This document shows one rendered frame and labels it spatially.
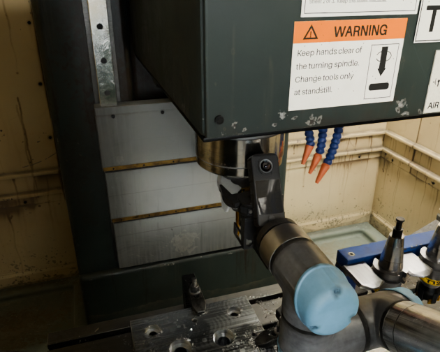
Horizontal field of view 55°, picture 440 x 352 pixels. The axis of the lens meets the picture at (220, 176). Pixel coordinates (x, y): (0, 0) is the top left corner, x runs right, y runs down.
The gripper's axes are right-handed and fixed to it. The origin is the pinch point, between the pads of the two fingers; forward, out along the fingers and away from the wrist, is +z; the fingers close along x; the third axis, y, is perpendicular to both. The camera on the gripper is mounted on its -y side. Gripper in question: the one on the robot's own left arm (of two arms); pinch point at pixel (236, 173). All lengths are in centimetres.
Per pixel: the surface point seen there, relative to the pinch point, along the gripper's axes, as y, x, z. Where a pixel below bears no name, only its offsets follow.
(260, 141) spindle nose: -9.8, 0.7, -8.9
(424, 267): 16.3, 32.2, -17.6
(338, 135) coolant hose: -7.3, 18.1, -4.4
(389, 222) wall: 71, 101, 67
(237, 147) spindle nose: -9.0, -3.0, -8.3
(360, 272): 16.3, 19.6, -15.2
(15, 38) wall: -14, -44, 82
